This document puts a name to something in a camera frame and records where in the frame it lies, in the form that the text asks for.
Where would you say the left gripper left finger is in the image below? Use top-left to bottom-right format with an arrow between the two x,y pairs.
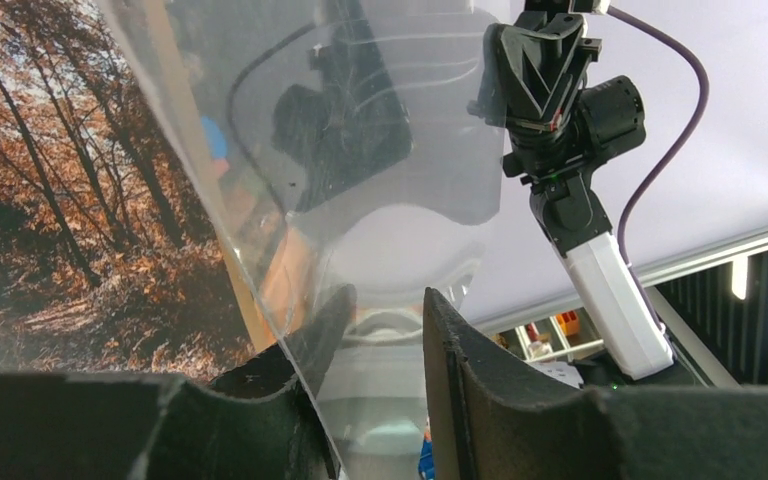
0,285 -> 356,479

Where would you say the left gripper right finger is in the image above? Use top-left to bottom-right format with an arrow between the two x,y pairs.
423,288 -> 768,479

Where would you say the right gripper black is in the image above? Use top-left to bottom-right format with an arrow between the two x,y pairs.
468,1 -> 646,178

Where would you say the clear acrylic sheet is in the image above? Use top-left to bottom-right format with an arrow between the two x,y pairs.
99,1 -> 509,479

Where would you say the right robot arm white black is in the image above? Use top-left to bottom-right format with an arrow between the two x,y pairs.
468,1 -> 677,382

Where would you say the autumn forest photo board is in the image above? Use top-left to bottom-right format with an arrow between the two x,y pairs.
0,1 -> 257,382

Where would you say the white shelving unit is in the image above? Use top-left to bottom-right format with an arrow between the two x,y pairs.
492,308 -> 605,363

